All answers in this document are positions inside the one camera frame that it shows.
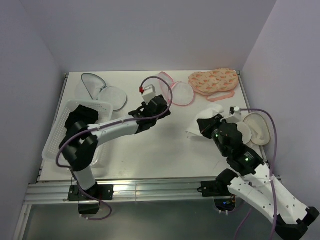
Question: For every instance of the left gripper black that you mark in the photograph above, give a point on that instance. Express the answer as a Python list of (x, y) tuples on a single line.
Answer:
[(166, 114)]

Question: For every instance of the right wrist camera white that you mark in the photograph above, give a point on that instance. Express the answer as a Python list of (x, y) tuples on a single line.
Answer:
[(235, 115)]

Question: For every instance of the peach floral bra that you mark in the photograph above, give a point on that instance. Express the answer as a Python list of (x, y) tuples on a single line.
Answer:
[(215, 85)]

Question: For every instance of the white bra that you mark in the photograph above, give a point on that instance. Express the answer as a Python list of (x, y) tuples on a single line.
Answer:
[(210, 111)]

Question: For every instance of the grey trimmed mesh laundry bag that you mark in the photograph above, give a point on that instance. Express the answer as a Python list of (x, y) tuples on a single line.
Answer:
[(93, 87)]

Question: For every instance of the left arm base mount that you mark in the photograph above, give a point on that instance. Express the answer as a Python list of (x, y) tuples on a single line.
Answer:
[(101, 192)]

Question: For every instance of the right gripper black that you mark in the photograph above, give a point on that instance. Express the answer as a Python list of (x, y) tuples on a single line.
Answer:
[(206, 124)]

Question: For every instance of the beige trimmed mesh laundry bag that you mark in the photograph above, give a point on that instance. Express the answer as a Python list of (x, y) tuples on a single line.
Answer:
[(254, 129)]

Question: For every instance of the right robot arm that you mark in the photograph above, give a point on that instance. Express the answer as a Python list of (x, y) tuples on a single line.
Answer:
[(251, 179)]

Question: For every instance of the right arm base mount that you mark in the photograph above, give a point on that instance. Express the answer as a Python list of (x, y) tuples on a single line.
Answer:
[(223, 199)]

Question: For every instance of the pink trimmed mesh laundry bag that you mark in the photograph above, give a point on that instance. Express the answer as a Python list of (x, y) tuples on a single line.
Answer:
[(183, 93)]

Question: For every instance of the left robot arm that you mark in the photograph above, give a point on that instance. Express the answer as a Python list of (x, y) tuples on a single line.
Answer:
[(77, 149)]

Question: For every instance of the black garment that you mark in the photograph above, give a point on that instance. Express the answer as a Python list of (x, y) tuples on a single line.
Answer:
[(81, 114)]

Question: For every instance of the aluminium frame rail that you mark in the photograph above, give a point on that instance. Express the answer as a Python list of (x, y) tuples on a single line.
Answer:
[(136, 190)]

